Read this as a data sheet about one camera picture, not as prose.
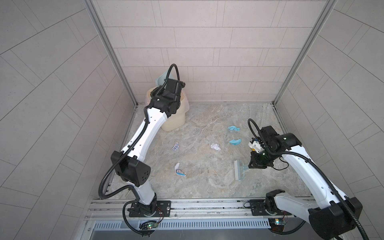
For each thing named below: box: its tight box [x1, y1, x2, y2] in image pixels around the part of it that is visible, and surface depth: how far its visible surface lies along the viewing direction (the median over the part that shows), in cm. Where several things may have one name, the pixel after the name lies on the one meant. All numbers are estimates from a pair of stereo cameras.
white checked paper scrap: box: [171, 141, 180, 151], surface depth 93 cm
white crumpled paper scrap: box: [210, 143, 221, 152], surface depth 93 cm
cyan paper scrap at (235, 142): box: [229, 138, 242, 145], surface depth 97 cm
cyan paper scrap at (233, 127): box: [227, 125, 241, 131], surface depth 103 cm
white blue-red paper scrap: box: [174, 162, 186, 177], surface depth 84 cm
